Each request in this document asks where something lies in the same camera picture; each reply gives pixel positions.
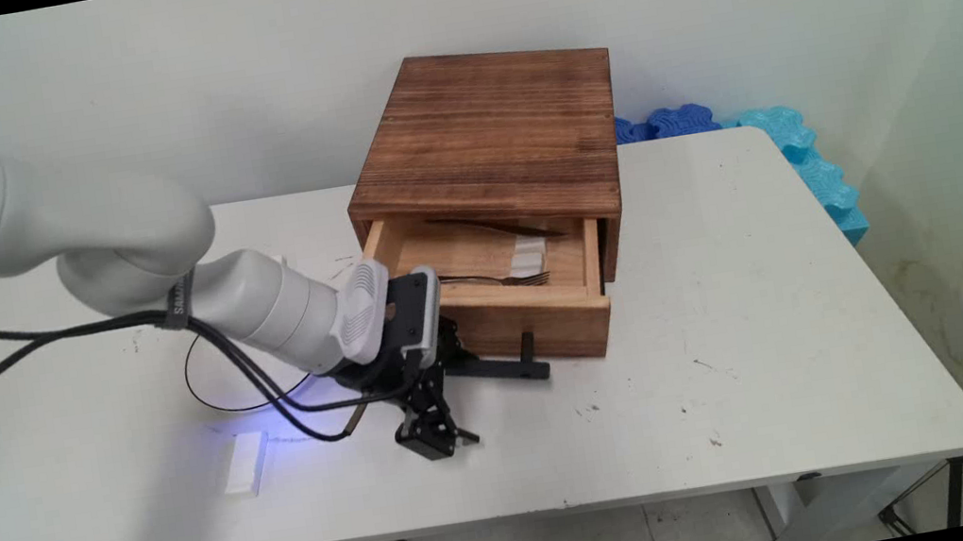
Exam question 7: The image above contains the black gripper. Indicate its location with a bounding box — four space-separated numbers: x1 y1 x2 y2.
319 265 484 475

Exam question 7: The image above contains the wooden drawer with black handle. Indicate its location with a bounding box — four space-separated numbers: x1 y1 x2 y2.
357 186 624 406

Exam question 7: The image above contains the silver metal fork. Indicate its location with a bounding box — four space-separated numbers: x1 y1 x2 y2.
438 259 554 302

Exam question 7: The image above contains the small white cutlery rest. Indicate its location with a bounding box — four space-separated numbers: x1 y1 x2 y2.
503 235 553 282

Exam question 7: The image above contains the dark metal knife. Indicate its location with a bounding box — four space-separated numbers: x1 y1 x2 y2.
423 197 569 258

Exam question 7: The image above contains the white rectangular block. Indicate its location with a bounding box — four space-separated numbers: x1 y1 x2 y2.
216 429 278 501

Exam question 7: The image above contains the white plate with black rim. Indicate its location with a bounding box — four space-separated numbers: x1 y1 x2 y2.
178 314 317 421

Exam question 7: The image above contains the brown wooden drawer cabinet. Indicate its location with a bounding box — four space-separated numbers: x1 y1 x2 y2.
326 27 644 319

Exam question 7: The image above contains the dark blue foam mat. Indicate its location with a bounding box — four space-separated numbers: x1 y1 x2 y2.
611 100 722 146

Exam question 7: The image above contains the grey table leg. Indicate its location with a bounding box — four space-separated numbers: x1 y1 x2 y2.
751 455 962 541

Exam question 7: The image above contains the light blue foam mat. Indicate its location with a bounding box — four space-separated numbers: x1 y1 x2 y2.
720 94 872 263

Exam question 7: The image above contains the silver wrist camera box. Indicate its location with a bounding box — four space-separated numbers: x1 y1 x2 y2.
394 263 454 370

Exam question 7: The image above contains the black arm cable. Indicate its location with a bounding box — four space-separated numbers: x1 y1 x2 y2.
0 242 374 493

